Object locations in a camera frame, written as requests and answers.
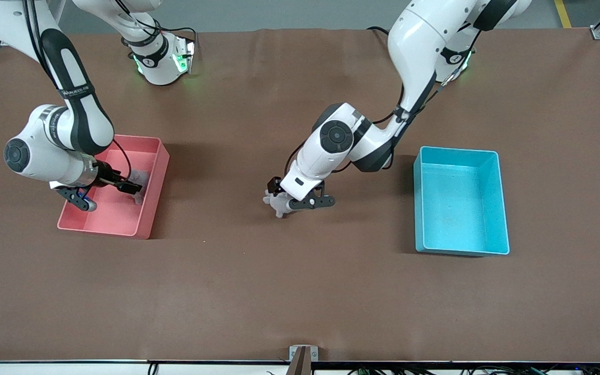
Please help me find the grey plush toy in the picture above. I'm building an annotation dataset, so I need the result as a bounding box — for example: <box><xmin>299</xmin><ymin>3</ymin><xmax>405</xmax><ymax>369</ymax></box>
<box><xmin>264</xmin><ymin>190</ymin><xmax>294</xmax><ymax>219</ymax></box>
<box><xmin>123</xmin><ymin>171</ymin><xmax>151</xmax><ymax>205</ymax></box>

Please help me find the pink plastic box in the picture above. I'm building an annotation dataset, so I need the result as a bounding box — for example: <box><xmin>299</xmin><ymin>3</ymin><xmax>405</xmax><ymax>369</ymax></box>
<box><xmin>57</xmin><ymin>134</ymin><xmax>170</xmax><ymax>240</ymax></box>

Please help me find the blue plastic box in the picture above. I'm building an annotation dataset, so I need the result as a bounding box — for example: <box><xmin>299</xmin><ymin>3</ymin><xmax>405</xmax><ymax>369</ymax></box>
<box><xmin>413</xmin><ymin>146</ymin><xmax>510</xmax><ymax>257</ymax></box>

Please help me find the brown table cover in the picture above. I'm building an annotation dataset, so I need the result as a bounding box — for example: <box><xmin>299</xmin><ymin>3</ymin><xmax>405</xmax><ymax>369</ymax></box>
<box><xmin>0</xmin><ymin>27</ymin><xmax>600</xmax><ymax>364</ymax></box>

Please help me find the silver base connector plate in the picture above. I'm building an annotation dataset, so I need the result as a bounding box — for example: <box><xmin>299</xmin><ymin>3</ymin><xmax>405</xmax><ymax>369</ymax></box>
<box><xmin>172</xmin><ymin>35</ymin><xmax>196</xmax><ymax>74</ymax></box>

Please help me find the brown metal bar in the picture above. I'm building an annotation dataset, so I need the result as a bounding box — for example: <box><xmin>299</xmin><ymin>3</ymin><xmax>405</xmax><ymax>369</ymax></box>
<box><xmin>285</xmin><ymin>347</ymin><xmax>313</xmax><ymax>375</ymax></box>

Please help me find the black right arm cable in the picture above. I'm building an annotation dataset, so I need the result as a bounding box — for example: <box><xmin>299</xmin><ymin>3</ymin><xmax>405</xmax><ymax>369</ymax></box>
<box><xmin>23</xmin><ymin>0</ymin><xmax>133</xmax><ymax>182</ymax></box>

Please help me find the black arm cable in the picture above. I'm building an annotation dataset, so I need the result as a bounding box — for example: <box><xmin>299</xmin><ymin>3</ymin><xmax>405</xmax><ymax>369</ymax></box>
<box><xmin>283</xmin><ymin>31</ymin><xmax>483</xmax><ymax>180</ymax></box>
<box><xmin>23</xmin><ymin>0</ymin><xmax>133</xmax><ymax>182</ymax></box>

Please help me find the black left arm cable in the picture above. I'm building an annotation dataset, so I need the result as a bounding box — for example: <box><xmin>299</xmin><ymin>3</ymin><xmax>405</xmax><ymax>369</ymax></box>
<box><xmin>283</xmin><ymin>31</ymin><xmax>483</xmax><ymax>180</ymax></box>

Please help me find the silver bracket plate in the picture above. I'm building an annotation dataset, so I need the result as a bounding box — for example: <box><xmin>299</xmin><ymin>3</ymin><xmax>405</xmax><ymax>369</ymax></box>
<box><xmin>289</xmin><ymin>345</ymin><xmax>319</xmax><ymax>362</ymax></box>

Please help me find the white table edge rail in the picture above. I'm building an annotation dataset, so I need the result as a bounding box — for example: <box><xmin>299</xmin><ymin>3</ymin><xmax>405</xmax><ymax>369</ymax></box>
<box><xmin>0</xmin><ymin>361</ymin><xmax>600</xmax><ymax>375</ymax></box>

